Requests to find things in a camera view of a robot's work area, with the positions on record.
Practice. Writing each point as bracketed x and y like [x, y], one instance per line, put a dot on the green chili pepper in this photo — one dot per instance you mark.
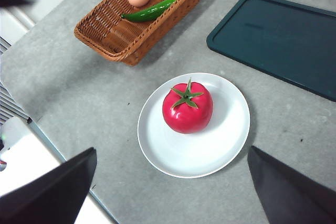
[147, 14]

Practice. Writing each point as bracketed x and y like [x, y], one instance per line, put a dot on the grey ribbed panel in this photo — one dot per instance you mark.
[8, 103]

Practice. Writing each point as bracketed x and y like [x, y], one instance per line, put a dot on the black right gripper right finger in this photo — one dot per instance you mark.
[288, 195]

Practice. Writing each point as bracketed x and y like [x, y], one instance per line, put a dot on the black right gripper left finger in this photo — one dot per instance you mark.
[52, 195]

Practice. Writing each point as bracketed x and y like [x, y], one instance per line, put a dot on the pale grey round plate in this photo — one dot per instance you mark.
[194, 153]

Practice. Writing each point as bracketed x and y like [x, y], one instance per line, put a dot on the red tomato with green stem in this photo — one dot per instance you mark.
[189, 116]

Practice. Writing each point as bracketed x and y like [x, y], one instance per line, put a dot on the brown wicker basket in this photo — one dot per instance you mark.
[110, 37]

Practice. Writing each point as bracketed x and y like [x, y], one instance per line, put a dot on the dark green rectangular tray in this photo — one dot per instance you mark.
[278, 40]

